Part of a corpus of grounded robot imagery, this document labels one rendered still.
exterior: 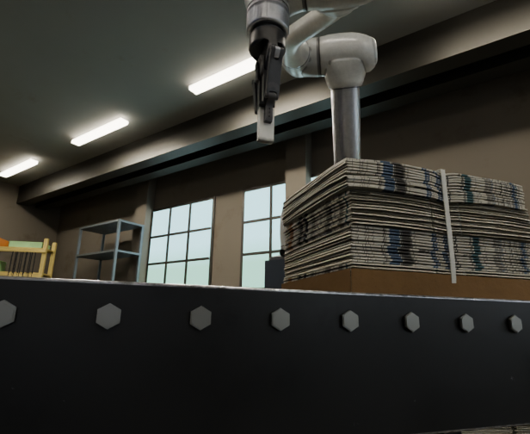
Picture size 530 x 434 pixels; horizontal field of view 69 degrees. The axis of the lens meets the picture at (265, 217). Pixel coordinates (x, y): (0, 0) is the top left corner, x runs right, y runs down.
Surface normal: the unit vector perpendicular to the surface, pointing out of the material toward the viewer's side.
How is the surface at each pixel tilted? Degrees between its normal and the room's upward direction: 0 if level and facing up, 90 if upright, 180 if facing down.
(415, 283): 93
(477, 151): 90
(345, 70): 128
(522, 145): 90
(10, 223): 90
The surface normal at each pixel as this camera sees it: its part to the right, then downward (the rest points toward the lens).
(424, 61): -0.57, -0.22
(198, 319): 0.33, -0.24
